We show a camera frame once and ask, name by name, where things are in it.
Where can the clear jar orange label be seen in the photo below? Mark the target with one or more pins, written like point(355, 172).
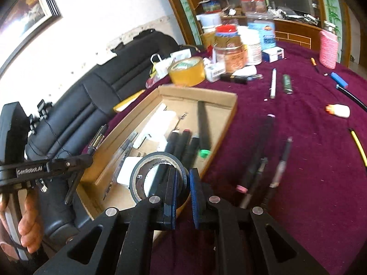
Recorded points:
point(230, 58)

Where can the pink knitted bottle cover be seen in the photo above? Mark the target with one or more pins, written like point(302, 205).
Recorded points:
point(328, 48)

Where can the white stylus pen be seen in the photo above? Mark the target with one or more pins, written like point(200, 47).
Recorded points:
point(273, 83)

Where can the black electrical tape roll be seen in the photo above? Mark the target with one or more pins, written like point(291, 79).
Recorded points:
point(136, 177)

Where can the black marker pink cap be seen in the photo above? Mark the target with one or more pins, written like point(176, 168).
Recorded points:
point(258, 149)

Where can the black marker green cap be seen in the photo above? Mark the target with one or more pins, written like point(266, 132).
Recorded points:
point(204, 129)

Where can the black pen gold print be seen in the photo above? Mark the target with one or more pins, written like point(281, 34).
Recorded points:
point(97, 140)

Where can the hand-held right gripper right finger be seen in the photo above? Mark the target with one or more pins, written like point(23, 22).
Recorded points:
point(194, 200)

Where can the black lipstick tube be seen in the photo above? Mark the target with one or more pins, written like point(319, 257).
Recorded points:
point(233, 78)

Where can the black marker blue-grey tip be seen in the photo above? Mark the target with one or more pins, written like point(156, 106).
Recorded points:
point(192, 151)

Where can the white paper bag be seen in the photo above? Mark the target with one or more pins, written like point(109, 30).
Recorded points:
point(172, 63)

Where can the clear gel pen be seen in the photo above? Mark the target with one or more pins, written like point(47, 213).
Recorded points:
point(127, 149)

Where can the white usb power adapter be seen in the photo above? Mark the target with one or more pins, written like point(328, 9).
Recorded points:
point(127, 172)

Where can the person's left hand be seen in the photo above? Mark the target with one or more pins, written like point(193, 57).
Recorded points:
point(31, 223)

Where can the jar with red blue lid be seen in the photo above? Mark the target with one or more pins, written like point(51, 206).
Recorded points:
point(226, 34)

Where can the pink plastic packet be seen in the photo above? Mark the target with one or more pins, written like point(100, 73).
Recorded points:
point(152, 82)

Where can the small metal clasp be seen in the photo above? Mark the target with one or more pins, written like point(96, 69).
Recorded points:
point(182, 116)

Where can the black leather chair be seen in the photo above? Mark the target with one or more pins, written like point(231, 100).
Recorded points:
point(94, 91)

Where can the clear jar red lid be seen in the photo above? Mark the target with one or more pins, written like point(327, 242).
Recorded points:
point(253, 4)

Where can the framed wall picture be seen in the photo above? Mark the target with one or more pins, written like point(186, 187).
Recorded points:
point(25, 8)

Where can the small white barcode box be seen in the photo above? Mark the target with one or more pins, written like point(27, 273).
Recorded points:
point(215, 73)

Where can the wooden mirror cabinet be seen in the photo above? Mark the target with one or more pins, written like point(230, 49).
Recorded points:
point(295, 33)

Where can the clear black-grip pen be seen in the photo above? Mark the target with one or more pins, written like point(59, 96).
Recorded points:
point(110, 189)

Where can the white oval case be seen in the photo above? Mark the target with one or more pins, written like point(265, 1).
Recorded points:
point(248, 70)

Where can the small orange black pen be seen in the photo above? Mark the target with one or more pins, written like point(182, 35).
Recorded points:
point(314, 64)

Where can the yellow paper envelope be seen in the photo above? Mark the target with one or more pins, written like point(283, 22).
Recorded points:
point(129, 100)

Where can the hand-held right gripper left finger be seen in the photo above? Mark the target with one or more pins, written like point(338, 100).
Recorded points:
point(173, 200)

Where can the black pen blue cap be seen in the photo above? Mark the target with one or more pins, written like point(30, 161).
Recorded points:
point(339, 80)

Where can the grey clear pen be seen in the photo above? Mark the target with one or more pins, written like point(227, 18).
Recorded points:
point(282, 160)

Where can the black marker white tip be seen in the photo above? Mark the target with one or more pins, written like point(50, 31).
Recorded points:
point(171, 146)

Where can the black marker red tip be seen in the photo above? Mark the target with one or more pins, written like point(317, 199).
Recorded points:
point(182, 146)

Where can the brown printed carton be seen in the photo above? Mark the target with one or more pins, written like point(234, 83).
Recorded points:
point(208, 40)

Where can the purple velvet tablecloth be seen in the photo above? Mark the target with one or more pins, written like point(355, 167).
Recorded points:
point(286, 235)

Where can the white medicine bottle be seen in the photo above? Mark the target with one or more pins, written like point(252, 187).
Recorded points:
point(253, 48)

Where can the white bottle orange cap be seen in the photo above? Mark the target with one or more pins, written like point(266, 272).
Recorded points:
point(339, 111)

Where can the blue and white box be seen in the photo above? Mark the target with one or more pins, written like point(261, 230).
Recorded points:
point(272, 55)

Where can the yellow black pencil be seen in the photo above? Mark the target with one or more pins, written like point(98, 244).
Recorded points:
point(358, 146)

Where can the clear jar blue label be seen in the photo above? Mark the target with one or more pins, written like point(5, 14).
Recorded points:
point(265, 35)

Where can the shallow cardboard box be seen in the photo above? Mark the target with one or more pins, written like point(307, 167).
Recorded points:
point(218, 103)

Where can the white plastic bowl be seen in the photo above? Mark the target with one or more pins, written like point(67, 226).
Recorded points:
point(210, 20)

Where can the dark green pen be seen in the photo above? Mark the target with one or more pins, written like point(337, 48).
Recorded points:
point(287, 84)

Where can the white square adapter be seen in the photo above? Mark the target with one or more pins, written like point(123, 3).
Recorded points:
point(160, 126)

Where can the tan packing tape roll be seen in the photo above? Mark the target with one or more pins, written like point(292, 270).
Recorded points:
point(187, 73)

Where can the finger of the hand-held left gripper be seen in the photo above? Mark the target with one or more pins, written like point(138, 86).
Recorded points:
point(73, 186)
point(57, 166)

